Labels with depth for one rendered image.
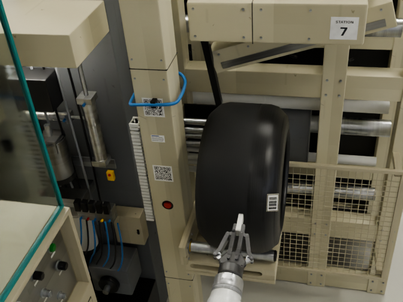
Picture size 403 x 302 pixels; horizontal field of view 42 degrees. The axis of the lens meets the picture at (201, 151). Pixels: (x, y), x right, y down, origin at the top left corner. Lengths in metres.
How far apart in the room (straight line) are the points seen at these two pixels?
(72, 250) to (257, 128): 0.79
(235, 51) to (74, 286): 1.09
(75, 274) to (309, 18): 1.25
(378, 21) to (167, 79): 0.78
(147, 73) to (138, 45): 0.10
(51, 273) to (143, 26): 0.88
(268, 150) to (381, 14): 0.64
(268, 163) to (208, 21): 0.55
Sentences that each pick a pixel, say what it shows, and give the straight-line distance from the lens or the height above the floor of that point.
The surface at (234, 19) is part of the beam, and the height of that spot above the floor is 1.72.
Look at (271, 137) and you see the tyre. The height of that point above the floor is 1.42.
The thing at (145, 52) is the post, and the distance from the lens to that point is 1.70.
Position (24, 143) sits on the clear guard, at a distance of 1.59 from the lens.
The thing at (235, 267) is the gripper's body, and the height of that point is 1.23.
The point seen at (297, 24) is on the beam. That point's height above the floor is 1.71.
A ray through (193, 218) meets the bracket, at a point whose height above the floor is 0.95.
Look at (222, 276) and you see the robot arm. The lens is 1.56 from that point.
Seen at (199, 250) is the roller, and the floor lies 0.91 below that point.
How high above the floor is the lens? 2.43
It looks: 36 degrees down
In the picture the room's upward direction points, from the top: 5 degrees counter-clockwise
